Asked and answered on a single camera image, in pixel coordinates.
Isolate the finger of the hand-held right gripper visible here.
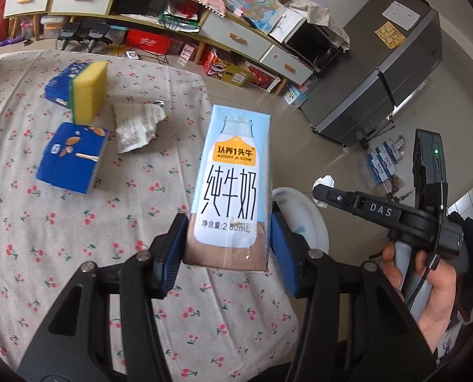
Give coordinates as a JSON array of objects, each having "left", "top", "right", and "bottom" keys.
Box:
[{"left": 312, "top": 183, "right": 439, "bottom": 244}]

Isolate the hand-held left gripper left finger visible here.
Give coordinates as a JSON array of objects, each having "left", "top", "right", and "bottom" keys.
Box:
[{"left": 17, "top": 213, "right": 189, "bottom": 382}]

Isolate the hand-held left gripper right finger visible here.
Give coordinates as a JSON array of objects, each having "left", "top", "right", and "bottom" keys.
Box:
[{"left": 270, "top": 211, "right": 436, "bottom": 382}]

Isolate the white round stool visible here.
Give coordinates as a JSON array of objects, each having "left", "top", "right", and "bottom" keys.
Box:
[{"left": 273, "top": 187, "right": 331, "bottom": 256}]

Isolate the light blue milk carton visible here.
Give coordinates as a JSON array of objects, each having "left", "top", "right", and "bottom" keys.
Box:
[{"left": 183, "top": 104, "right": 275, "bottom": 274}]

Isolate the person's right hand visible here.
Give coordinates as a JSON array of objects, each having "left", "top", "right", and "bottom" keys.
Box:
[{"left": 382, "top": 244, "right": 459, "bottom": 353}]

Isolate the stack of blue white boxes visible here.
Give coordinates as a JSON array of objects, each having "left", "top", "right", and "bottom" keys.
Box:
[{"left": 366, "top": 137, "right": 406, "bottom": 186}]

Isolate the grey refrigerator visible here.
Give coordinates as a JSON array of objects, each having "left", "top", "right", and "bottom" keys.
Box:
[{"left": 300, "top": 0, "right": 444, "bottom": 148}]

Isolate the blue white small box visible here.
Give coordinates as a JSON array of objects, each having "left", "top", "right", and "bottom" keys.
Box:
[{"left": 283, "top": 85, "right": 311, "bottom": 108}]

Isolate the yellow note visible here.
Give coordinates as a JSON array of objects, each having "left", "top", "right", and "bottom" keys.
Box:
[{"left": 375, "top": 22, "right": 407, "bottom": 48}]

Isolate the crumpled white printed wrapper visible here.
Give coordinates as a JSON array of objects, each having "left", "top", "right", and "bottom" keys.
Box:
[{"left": 113, "top": 103, "right": 167, "bottom": 154}]

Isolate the blue almond print carton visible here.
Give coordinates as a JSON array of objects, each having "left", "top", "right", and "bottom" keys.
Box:
[{"left": 35, "top": 122, "right": 110, "bottom": 195}]

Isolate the white paper sheet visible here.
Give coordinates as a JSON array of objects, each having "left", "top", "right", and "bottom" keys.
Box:
[{"left": 382, "top": 2, "right": 422, "bottom": 30}]

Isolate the wide red gift box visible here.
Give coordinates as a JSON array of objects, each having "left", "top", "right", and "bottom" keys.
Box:
[{"left": 246, "top": 61, "right": 282, "bottom": 93}]

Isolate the black microwave oven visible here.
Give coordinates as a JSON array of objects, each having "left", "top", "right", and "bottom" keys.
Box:
[{"left": 282, "top": 22, "right": 350, "bottom": 73}]

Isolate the yellow cardboard box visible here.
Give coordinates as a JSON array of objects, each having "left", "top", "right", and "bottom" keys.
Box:
[{"left": 226, "top": 64, "right": 253, "bottom": 87}]

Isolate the white patterned cloth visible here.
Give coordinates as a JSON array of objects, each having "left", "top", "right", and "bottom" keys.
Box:
[{"left": 290, "top": 0, "right": 350, "bottom": 44}]

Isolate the yellow green sponge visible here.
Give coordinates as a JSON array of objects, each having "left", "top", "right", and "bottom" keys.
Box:
[{"left": 70, "top": 61, "right": 109, "bottom": 125}]

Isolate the red printed box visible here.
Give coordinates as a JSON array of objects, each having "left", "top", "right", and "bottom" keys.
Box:
[{"left": 202, "top": 48, "right": 237, "bottom": 78}]

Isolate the small blue carton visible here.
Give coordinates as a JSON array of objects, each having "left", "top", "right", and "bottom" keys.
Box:
[{"left": 44, "top": 61, "right": 88, "bottom": 107}]

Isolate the map print paper bag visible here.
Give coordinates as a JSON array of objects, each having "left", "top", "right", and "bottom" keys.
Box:
[{"left": 222, "top": 0, "right": 290, "bottom": 34}]

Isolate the red flat box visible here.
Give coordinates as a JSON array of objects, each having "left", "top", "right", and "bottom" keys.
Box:
[{"left": 125, "top": 29, "right": 173, "bottom": 54}]

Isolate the black device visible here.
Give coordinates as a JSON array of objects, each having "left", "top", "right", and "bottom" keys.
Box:
[
  {"left": 57, "top": 22, "right": 83, "bottom": 50},
  {"left": 84, "top": 23, "right": 113, "bottom": 52}
]

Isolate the long wooden drawer cabinet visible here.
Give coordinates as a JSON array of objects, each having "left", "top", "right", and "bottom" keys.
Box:
[{"left": 3, "top": 0, "right": 314, "bottom": 88}]

